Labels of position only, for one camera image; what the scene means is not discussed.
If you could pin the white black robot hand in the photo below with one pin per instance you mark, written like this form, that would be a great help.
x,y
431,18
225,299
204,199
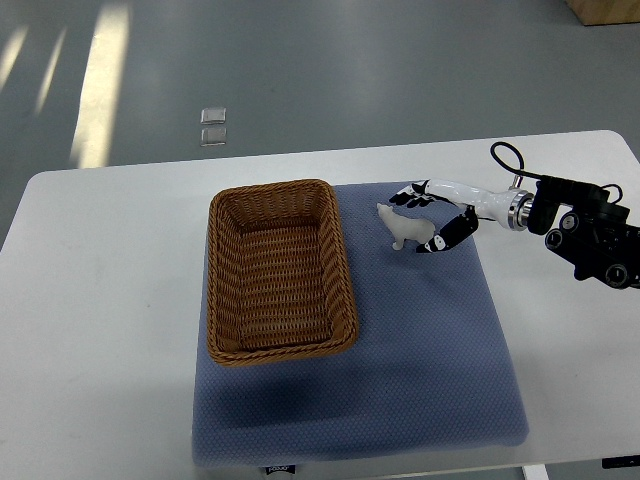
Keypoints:
x,y
507,208

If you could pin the white bear figurine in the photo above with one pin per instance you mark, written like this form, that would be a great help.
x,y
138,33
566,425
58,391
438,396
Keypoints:
x,y
403,228

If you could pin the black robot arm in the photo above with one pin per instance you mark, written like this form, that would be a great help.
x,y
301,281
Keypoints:
x,y
582,226

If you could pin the brown wicker basket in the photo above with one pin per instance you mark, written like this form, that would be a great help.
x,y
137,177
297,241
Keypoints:
x,y
278,280

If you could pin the blue quilted mat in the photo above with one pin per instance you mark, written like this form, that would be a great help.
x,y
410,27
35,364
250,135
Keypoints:
x,y
430,369

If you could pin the wooden box corner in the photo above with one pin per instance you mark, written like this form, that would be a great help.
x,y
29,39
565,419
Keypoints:
x,y
605,12

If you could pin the black table control panel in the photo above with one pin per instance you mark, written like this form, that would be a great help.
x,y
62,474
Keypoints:
x,y
621,462

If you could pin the lower floor outlet plate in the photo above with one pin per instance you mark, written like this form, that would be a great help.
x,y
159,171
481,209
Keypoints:
x,y
213,136

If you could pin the floor outlet plate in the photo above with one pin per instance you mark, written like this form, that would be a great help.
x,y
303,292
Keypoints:
x,y
213,136
213,115

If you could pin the upper floor outlet plate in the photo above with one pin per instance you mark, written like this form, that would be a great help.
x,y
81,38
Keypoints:
x,y
213,115

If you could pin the black table label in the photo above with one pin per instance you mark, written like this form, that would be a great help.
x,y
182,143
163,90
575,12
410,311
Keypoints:
x,y
289,469

